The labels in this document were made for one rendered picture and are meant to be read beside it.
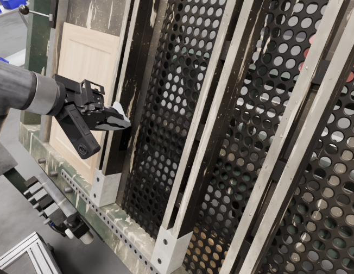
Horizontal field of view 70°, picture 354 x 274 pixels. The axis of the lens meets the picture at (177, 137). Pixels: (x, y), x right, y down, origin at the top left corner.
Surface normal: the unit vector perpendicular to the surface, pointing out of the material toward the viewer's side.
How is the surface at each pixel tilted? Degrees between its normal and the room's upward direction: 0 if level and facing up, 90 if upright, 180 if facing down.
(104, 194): 90
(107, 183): 90
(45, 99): 87
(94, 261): 0
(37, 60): 90
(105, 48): 56
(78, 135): 68
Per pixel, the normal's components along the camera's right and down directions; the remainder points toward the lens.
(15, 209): -0.15, -0.73
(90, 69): -0.66, 0.06
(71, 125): -0.40, 0.34
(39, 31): 0.71, 0.39
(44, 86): 0.80, -0.18
